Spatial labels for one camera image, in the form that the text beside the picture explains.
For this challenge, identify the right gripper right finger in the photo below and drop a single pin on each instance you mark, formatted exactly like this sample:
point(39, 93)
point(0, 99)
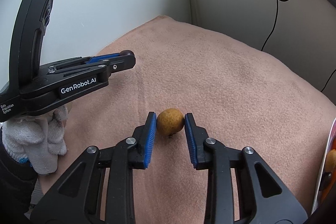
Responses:
point(241, 186)

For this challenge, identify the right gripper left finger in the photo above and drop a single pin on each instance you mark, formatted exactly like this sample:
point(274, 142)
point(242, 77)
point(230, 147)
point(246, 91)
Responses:
point(98, 185)

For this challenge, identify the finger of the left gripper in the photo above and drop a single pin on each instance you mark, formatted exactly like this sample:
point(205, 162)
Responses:
point(95, 59)
point(76, 65)

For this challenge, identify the brown longan fruit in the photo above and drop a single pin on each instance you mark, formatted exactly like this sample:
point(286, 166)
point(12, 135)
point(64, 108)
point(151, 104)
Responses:
point(170, 122)

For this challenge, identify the dark plum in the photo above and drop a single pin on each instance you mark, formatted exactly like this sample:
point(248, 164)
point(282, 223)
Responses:
point(126, 53)

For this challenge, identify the large oval orange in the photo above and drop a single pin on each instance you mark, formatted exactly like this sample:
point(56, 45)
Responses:
point(330, 161)

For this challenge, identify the left white gloved hand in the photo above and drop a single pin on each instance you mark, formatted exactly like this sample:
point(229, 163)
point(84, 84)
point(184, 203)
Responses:
point(38, 140)

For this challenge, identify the pink towel table cover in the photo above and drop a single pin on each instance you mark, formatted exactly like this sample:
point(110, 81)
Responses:
point(241, 96)

